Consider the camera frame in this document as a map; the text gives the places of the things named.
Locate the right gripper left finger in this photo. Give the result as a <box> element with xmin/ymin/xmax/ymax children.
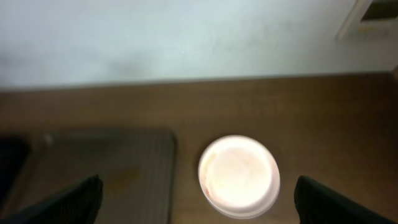
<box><xmin>1</xmin><ymin>175</ymin><xmax>103</xmax><ymax>224</ymax></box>

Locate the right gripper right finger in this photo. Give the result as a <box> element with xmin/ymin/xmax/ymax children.
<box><xmin>294</xmin><ymin>175</ymin><xmax>394</xmax><ymax>224</ymax></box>

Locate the white plate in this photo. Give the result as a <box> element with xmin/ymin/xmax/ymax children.
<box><xmin>198</xmin><ymin>135</ymin><xmax>280</xmax><ymax>220</ymax></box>

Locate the dark brown serving tray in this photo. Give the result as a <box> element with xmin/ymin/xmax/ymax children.
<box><xmin>1</xmin><ymin>129</ymin><xmax>177</xmax><ymax>223</ymax></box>

